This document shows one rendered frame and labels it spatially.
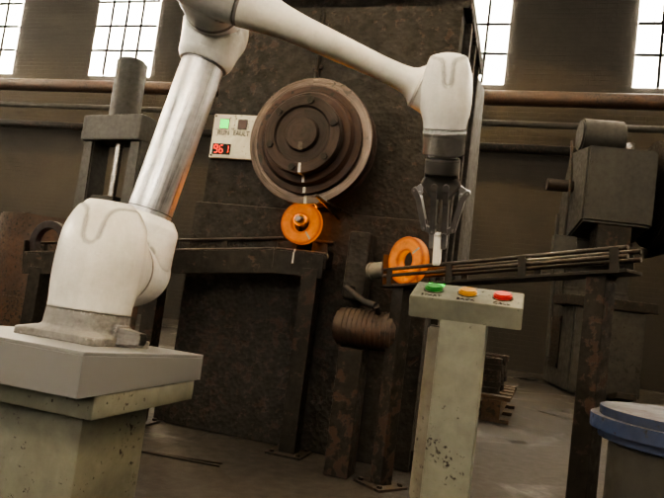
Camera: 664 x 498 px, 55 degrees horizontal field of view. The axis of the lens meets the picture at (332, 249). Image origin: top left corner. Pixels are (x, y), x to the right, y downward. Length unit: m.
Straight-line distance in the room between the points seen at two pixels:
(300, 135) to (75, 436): 1.40
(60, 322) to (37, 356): 0.16
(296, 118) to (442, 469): 1.35
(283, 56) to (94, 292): 1.66
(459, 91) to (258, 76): 1.47
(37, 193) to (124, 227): 9.97
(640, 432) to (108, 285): 0.92
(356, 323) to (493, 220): 6.40
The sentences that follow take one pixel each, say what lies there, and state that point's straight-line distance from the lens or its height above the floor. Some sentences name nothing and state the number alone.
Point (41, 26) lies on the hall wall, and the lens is 12.11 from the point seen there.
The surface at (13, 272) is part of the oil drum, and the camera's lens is 4.88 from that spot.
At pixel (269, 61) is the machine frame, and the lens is 2.70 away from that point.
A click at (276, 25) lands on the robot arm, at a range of 1.40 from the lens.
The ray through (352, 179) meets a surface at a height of 0.98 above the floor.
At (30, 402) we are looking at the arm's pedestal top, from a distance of 1.18.
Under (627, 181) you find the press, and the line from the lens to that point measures 6.42.
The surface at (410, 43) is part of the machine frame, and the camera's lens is 2.55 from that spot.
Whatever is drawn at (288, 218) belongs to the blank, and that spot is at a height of 0.82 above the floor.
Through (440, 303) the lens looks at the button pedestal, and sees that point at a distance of 1.40.
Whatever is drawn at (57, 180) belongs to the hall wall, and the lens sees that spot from 11.01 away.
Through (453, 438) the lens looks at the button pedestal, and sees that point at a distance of 1.43.
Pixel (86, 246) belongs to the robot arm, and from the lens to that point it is 1.24.
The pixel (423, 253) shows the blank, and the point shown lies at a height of 0.73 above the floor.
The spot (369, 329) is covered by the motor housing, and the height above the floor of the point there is 0.47.
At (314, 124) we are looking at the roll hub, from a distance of 2.26.
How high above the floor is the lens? 0.54
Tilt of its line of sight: 5 degrees up
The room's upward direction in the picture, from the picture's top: 7 degrees clockwise
